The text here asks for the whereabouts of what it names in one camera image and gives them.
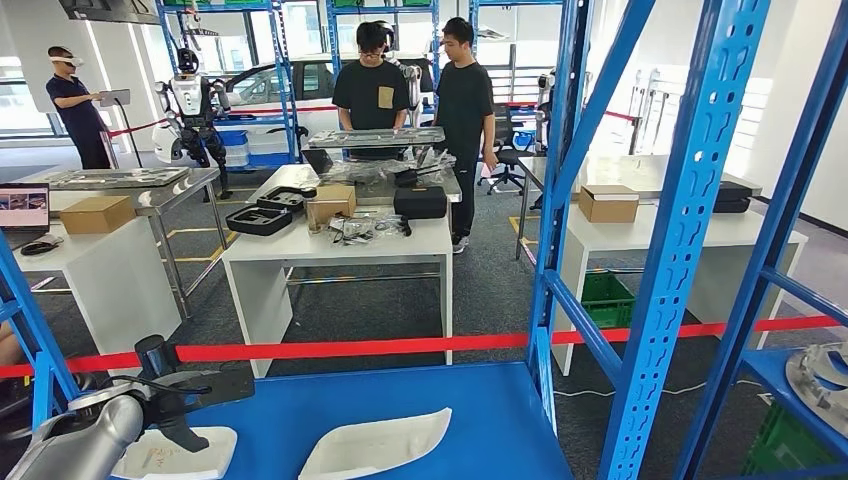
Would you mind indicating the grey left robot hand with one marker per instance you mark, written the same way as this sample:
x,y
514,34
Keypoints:
x,y
212,391

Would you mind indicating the white moulded plastic part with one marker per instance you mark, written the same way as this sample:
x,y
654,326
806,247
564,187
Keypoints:
x,y
199,457
378,447

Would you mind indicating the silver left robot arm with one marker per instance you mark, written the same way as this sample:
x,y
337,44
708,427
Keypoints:
x,y
86,444

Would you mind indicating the blue steel shelf rack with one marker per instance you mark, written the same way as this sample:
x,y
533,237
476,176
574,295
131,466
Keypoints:
x,y
283,86
765,252
397,411
434,66

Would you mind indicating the white desk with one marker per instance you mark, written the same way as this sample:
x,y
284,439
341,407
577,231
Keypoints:
x,y
119,291

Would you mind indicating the black foam case tray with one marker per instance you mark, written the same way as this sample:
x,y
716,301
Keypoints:
x,y
285,197
258,222

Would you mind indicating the white table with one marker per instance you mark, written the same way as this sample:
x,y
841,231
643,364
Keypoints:
x,y
331,255
609,232

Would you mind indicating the cardboard box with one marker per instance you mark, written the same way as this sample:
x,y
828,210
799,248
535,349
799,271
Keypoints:
x,y
331,205
99,215
606,206

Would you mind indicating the flat grey metal panel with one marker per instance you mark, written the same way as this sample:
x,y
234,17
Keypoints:
x,y
119,177

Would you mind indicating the blue lidded storage box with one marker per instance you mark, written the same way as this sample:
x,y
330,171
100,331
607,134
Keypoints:
x,y
233,149

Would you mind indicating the black laptop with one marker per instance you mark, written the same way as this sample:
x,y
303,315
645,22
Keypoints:
x,y
318,161

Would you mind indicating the open laptop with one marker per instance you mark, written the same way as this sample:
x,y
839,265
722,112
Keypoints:
x,y
23,206

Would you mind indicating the clear plastic wrap pile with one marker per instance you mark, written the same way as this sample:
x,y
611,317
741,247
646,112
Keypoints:
x,y
371,171

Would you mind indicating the black zip case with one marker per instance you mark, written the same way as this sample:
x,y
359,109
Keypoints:
x,y
420,202
732,197

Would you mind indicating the thin red barrier belt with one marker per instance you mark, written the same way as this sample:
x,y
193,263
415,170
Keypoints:
x,y
281,110

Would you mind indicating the humanoid robot white torso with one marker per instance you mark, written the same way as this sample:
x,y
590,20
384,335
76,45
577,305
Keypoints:
x,y
192,99

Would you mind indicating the long grey metal panel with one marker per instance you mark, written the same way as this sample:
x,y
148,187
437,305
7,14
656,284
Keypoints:
x,y
378,138

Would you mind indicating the sign stand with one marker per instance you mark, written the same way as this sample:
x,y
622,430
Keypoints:
x,y
116,97

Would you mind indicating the white car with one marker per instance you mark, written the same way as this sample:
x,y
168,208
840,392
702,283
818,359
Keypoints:
x,y
265,86

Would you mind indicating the humanoid robot silver arms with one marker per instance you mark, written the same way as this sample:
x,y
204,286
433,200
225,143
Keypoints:
x,y
412,79

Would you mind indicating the black office chair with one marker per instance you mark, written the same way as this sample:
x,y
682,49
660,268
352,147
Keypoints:
x,y
507,156

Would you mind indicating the green plastic crate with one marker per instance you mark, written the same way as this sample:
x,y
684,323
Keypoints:
x,y
782,450
606,301

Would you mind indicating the white locker row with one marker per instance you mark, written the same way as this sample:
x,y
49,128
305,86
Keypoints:
x,y
646,119

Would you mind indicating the round metal casting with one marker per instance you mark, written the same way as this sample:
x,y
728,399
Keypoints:
x,y
821,391

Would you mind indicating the black stanchion post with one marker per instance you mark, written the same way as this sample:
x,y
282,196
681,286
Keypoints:
x,y
156,358

